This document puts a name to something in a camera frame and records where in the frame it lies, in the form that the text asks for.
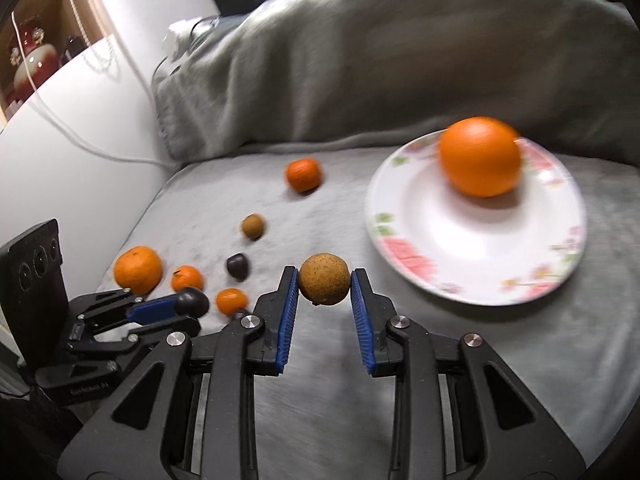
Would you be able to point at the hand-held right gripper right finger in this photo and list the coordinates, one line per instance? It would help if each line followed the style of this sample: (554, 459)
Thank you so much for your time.
(361, 320)

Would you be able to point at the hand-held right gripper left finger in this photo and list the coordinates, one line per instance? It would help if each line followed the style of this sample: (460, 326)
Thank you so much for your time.
(287, 320)

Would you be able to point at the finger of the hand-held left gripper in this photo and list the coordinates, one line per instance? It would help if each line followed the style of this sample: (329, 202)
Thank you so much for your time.
(165, 329)
(155, 308)

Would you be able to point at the black round fruit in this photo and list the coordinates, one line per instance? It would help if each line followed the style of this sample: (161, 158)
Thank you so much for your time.
(192, 302)

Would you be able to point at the large speckled tangerine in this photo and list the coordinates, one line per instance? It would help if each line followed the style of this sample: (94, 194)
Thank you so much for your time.
(138, 270)

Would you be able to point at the brown round fruit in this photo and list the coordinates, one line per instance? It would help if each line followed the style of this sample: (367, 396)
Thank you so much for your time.
(324, 279)

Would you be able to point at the white bowl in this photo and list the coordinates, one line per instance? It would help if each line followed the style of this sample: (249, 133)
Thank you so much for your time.
(450, 240)

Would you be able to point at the small kumquat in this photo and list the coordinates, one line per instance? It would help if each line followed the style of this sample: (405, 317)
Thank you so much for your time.
(231, 301)
(187, 278)

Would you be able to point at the dark brown chestnut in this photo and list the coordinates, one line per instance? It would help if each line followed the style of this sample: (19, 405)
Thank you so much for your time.
(237, 266)

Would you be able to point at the small brown longan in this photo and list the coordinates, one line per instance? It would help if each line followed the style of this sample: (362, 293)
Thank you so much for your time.
(253, 226)

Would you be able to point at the grey fleece blanket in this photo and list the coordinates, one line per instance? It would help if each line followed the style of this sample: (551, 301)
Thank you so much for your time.
(310, 220)
(380, 60)

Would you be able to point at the small tangerine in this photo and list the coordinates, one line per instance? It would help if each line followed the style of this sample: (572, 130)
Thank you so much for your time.
(303, 175)

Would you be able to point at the large orange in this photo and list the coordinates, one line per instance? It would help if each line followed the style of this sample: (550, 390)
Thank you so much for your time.
(480, 156)

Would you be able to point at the red white ceramic jar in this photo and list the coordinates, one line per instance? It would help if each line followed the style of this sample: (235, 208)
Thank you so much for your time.
(31, 67)

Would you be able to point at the dark small jar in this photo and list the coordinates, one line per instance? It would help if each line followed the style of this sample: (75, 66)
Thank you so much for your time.
(74, 46)

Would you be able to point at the white power strip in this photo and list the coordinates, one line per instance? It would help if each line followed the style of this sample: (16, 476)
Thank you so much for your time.
(176, 39)

